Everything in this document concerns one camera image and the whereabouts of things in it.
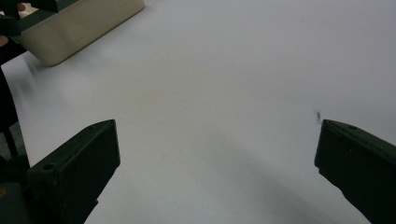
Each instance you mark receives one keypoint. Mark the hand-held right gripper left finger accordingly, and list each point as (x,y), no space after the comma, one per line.
(77,168)

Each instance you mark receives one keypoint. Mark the cream cloth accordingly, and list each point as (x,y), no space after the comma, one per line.
(84,29)

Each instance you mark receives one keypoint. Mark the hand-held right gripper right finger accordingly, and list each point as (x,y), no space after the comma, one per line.
(358,161)

